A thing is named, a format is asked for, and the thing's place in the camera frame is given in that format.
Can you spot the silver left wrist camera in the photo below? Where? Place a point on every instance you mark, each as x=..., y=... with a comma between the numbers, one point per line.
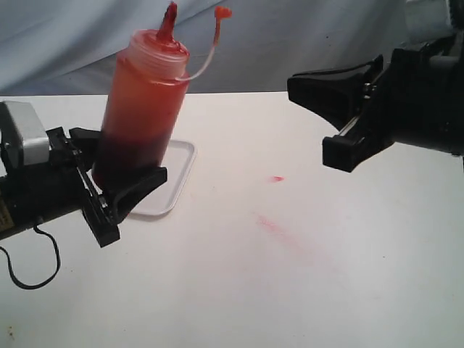
x=23, y=135

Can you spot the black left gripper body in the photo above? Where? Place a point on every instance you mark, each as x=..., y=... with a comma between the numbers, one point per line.
x=36, y=194

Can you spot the grey backdrop cloth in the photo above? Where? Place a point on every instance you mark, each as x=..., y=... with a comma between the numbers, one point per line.
x=70, y=47

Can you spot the red sauce squeeze bottle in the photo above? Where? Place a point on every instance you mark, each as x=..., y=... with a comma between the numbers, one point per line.
x=148, y=87

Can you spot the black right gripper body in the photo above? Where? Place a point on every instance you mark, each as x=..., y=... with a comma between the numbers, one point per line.
x=417, y=101

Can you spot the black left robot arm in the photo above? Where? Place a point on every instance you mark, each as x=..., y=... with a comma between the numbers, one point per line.
x=36, y=194

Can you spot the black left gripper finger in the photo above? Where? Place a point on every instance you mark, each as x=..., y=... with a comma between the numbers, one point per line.
x=125, y=192
x=86, y=142

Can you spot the white plastic tray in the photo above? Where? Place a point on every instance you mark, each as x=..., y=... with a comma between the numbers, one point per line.
x=178, y=160

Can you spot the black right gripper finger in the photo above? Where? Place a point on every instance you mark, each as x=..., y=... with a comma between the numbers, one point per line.
x=335, y=95

